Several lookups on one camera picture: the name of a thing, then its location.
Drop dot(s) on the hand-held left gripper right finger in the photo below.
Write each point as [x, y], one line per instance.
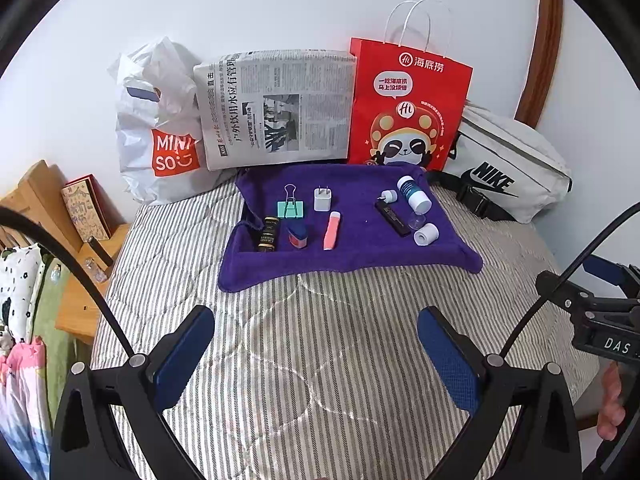
[450, 360]

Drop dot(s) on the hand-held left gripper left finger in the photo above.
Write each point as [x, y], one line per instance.
[182, 355]

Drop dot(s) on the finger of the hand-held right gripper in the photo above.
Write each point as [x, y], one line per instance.
[607, 270]
[570, 292]

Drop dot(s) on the white tape roll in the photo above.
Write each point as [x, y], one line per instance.
[426, 234]

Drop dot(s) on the clear plastic cap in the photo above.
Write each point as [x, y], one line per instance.
[416, 222]

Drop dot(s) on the black and gold battery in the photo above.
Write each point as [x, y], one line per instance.
[268, 235]

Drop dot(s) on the black rectangular stick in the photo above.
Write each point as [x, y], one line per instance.
[395, 220]

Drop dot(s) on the blue and white bottle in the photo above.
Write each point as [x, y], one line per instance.
[415, 195]

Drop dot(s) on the pink tube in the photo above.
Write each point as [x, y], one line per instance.
[332, 232]

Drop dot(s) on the green binder clip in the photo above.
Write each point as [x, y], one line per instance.
[291, 210]

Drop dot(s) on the white charger plug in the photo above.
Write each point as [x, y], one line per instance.
[323, 201]

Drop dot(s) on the person's right hand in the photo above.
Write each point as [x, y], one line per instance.
[612, 402]

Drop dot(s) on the wooden bedside table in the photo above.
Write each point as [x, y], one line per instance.
[75, 305]

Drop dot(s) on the small glass bottle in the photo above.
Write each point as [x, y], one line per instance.
[96, 270]

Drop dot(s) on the striped bed quilt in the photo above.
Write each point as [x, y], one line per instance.
[310, 340]

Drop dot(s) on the green cloth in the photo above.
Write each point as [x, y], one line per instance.
[57, 320]

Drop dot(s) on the purple towel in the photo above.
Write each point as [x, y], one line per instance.
[350, 260]

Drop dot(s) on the white waist bag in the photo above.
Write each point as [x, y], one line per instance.
[515, 145]

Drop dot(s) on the pink patterned cloth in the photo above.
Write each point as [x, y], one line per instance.
[20, 390]

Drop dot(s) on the patterned book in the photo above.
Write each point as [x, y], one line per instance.
[85, 210]

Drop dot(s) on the white dotted cloth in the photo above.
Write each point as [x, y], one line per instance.
[20, 285]

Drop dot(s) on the white plastic shopping bag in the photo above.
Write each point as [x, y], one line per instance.
[145, 125]

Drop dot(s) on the red paper bag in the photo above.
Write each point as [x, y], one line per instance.
[415, 90]

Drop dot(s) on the folded newspaper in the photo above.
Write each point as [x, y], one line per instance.
[300, 110]

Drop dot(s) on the brown wooden frame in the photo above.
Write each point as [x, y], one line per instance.
[542, 60]

